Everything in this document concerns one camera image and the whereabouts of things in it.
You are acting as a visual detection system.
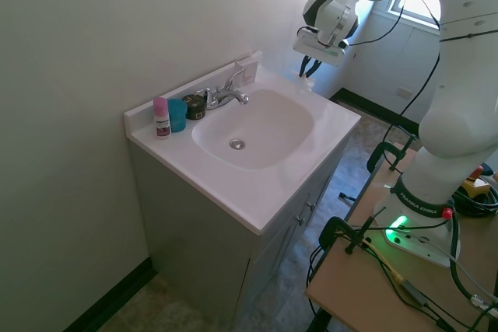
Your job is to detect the white tissue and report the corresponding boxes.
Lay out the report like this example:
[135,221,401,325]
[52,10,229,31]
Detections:
[297,73,316,92]

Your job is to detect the black table cables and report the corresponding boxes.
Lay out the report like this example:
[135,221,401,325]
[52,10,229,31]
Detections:
[306,215,498,332]

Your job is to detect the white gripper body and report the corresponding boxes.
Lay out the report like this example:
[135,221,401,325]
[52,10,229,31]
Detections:
[292,26,347,67]

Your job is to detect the pink capped white bottle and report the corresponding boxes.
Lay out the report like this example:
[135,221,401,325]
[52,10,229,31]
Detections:
[153,97,172,140]

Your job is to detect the grey vanity cabinet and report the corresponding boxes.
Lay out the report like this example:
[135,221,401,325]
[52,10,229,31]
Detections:
[130,141,347,321]

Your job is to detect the coiled black cables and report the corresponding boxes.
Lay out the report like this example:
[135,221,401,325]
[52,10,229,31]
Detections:
[451,180,498,218]

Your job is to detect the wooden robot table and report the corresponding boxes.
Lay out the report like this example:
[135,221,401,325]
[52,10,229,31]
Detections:
[305,141,498,332]

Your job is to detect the chrome two-handle faucet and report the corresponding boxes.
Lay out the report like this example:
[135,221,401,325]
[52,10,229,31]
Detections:
[198,68,250,111]

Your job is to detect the teal plastic cup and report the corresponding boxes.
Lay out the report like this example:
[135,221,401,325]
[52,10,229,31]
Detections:
[167,98,189,134]

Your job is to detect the black C-clamp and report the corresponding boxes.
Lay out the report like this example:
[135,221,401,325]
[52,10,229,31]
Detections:
[367,133,417,173]
[318,207,387,257]

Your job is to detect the white cardboard box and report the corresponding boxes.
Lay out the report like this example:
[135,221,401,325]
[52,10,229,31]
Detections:
[234,55,261,85]

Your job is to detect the yellow emergency stop button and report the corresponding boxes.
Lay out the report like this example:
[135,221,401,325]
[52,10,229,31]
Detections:
[465,164,498,201]

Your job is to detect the white sink countertop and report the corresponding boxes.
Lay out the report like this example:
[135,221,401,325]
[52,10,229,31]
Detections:
[123,51,363,236]

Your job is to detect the thin black camera cable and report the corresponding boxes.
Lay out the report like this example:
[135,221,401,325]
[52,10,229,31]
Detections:
[344,0,443,146]

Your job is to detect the black round jar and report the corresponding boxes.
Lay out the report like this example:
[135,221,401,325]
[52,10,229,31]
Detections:
[182,93,207,121]

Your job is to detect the yellow cable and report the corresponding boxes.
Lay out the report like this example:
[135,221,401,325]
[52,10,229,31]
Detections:
[361,240,405,285]

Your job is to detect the window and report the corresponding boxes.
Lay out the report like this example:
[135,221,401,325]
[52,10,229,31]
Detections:
[387,0,443,30]

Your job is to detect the grey cable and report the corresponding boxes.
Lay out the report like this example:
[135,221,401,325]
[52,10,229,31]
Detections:
[447,250,498,309]

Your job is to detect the black baseboard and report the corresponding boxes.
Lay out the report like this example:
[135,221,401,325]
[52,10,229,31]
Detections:
[328,89,421,135]
[58,256,156,332]

